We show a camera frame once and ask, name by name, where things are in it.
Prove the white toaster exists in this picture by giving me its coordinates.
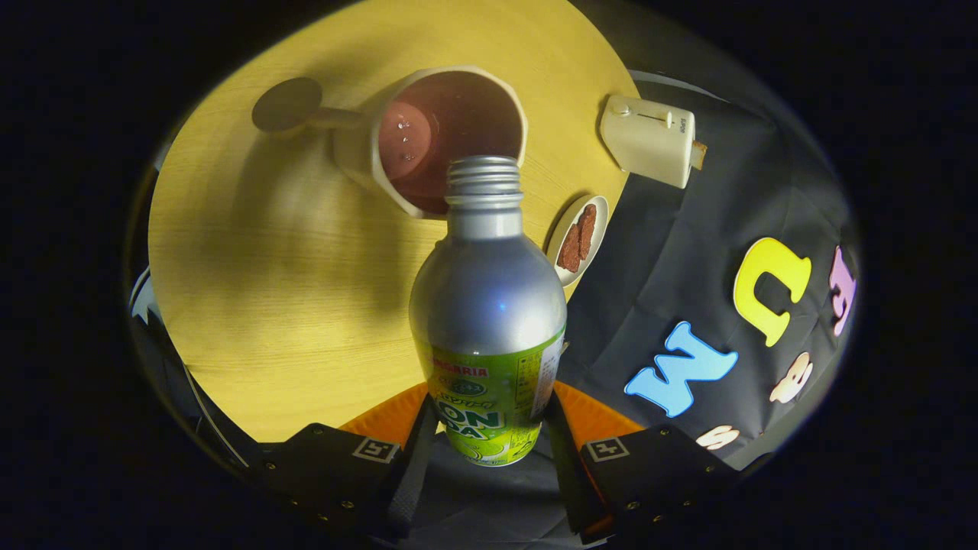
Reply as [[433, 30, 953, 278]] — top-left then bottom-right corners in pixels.
[[599, 93, 698, 189]]

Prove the beige cup with handle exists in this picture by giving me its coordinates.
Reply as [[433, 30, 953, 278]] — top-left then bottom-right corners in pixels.
[[252, 65, 529, 220]]

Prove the wooden table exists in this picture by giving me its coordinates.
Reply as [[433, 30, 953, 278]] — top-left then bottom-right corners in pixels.
[[147, 0, 641, 444]]

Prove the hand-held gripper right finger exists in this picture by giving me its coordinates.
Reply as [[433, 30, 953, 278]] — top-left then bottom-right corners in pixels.
[[544, 380, 742, 542]]

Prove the white round plate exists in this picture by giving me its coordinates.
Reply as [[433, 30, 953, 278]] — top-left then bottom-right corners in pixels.
[[546, 195, 610, 288]]

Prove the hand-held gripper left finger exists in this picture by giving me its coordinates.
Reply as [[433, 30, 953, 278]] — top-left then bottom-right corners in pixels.
[[248, 382, 440, 539]]

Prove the silver bottle with green label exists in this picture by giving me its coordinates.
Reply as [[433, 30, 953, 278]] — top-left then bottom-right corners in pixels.
[[408, 156, 568, 468]]

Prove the brown meat strip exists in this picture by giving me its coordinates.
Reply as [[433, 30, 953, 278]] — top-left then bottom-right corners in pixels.
[[577, 203, 597, 260], [556, 223, 583, 273]]

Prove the black backdrop cloth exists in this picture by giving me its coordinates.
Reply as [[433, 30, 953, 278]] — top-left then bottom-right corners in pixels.
[[413, 69, 860, 550]]

